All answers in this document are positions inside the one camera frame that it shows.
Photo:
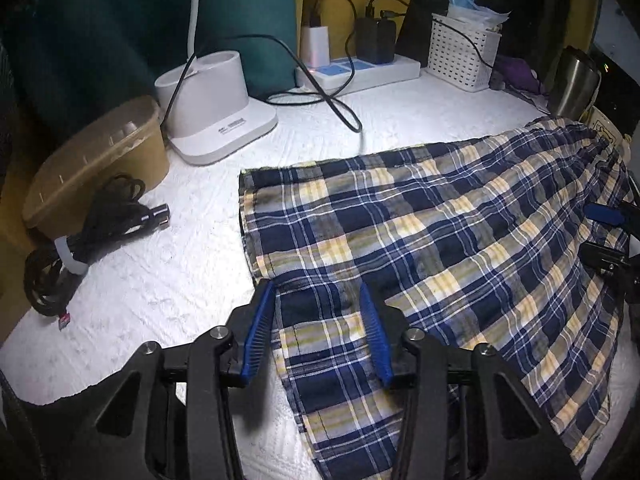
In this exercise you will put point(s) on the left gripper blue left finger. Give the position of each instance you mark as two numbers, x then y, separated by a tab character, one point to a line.
250	326

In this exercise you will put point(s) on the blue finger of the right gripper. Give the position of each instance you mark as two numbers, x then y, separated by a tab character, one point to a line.
604	214

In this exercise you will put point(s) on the purple cloth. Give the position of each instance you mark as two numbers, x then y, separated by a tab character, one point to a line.
517	73

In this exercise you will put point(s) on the stainless steel tumbler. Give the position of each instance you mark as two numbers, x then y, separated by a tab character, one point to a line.
576	82

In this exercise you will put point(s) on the blue plastic bag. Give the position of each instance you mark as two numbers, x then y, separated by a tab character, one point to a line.
469	12

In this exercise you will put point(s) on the blue yellow plaid pants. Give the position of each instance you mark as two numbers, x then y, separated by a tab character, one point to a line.
474	241

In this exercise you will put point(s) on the white power strip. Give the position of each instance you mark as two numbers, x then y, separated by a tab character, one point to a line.
367	75

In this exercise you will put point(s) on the white cartoon bear mug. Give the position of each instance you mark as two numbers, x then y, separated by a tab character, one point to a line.
602	125

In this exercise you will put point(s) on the brown lidded food container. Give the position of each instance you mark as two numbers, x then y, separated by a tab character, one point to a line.
126	140

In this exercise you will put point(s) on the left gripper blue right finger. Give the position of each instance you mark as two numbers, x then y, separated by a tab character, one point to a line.
384	326

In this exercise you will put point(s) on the white desk lamp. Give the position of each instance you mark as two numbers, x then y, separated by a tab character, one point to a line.
207	112

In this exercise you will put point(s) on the teal curtain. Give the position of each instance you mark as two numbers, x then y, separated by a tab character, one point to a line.
73	60

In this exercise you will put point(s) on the white perforated plastic basket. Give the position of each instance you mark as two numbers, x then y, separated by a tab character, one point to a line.
462	54

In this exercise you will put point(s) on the black power adapter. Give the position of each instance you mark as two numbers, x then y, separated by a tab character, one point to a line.
375	37

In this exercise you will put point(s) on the white USB charger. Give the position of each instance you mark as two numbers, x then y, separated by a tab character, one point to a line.
315	46

